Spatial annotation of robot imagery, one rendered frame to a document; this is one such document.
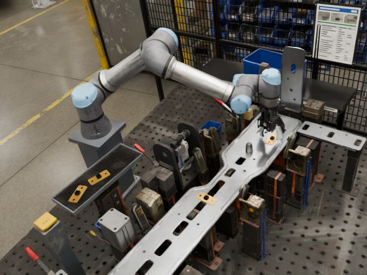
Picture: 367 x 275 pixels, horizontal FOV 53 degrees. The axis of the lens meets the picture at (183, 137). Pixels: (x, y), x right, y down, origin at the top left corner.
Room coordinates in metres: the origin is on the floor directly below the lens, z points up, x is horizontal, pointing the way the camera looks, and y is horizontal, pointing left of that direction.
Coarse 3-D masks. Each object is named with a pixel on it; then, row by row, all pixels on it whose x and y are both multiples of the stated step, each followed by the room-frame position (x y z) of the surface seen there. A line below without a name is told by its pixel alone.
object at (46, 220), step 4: (44, 216) 0.92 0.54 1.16; (48, 216) 0.91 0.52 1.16; (52, 216) 0.91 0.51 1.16; (36, 220) 0.90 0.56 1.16; (40, 220) 0.90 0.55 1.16; (44, 220) 0.90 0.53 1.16; (48, 220) 0.89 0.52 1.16; (52, 220) 0.89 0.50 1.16; (56, 220) 0.89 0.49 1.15; (36, 224) 0.88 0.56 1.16; (40, 224) 0.88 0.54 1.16; (44, 224) 0.88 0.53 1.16; (48, 224) 0.87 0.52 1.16; (40, 228) 0.86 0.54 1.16; (44, 228) 0.86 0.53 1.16
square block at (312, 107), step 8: (312, 104) 1.45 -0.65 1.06; (320, 104) 1.44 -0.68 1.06; (304, 112) 1.45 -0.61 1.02; (312, 112) 1.42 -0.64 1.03; (320, 112) 1.42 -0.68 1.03; (304, 120) 1.45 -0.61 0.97; (312, 120) 1.42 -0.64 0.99; (320, 120) 1.44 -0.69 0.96; (304, 128) 1.45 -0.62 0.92; (304, 136) 1.44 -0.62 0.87
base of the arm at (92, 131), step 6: (102, 114) 1.47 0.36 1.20; (96, 120) 1.43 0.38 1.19; (102, 120) 1.45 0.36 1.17; (108, 120) 1.51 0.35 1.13; (84, 126) 1.44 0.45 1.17; (90, 126) 1.43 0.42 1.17; (96, 126) 1.43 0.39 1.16; (102, 126) 1.44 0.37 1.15; (108, 126) 1.46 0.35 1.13; (84, 132) 1.43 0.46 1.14; (90, 132) 1.42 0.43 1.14; (96, 132) 1.43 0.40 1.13; (102, 132) 1.42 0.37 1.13; (108, 132) 1.44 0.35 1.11; (90, 138) 1.41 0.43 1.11; (96, 138) 1.41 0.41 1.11
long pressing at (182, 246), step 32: (256, 128) 1.41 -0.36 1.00; (288, 128) 1.37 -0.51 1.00; (224, 160) 1.22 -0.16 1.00; (256, 160) 1.19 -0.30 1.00; (192, 192) 1.06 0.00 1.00; (224, 192) 1.03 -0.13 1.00; (160, 224) 0.92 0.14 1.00; (192, 224) 0.90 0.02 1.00; (128, 256) 0.80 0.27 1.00; (160, 256) 0.78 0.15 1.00
